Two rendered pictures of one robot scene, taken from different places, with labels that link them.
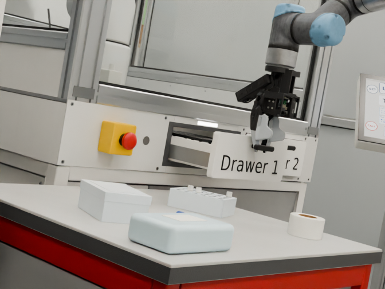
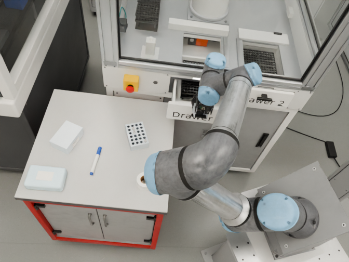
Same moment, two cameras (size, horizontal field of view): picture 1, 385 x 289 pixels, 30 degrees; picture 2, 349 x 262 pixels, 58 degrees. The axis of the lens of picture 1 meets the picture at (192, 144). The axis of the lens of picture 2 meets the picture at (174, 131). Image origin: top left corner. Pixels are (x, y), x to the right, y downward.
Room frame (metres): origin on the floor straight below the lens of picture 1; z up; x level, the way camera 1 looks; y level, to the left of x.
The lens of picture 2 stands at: (1.07, -0.69, 2.02)
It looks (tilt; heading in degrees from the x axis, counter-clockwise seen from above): 56 degrees down; 43
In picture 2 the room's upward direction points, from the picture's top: 11 degrees clockwise
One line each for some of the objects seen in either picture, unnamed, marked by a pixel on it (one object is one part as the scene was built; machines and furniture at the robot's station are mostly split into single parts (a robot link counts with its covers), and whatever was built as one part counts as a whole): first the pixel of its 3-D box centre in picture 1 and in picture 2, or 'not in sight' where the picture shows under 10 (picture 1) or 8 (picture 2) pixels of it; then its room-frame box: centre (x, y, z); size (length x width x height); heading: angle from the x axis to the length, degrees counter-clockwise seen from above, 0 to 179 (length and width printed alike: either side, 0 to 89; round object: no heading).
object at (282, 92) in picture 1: (278, 92); (205, 97); (1.77, -0.18, 1.05); 0.09 x 0.08 x 0.12; 48
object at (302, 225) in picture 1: (306, 226); (144, 181); (1.43, -0.25, 0.78); 0.07 x 0.07 x 0.04
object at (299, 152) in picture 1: (274, 156); (261, 97); (2.13, -0.25, 0.87); 0.29 x 0.02 x 0.11; 138
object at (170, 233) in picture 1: (181, 231); (45, 178); (1.10, -0.01, 0.78); 0.15 x 0.10 x 0.04; 139
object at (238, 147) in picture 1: (249, 157); (198, 113); (1.80, -0.15, 0.87); 0.29 x 0.02 x 0.11; 138
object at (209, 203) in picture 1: (202, 201); (136, 135); (1.53, -0.04, 0.78); 0.12 x 0.08 x 0.04; 69
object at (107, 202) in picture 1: (113, 201); (67, 137); (1.27, 0.12, 0.79); 0.13 x 0.09 x 0.05; 28
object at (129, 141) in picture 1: (128, 140); (130, 88); (1.62, 0.15, 0.88); 0.04 x 0.03 x 0.04; 138
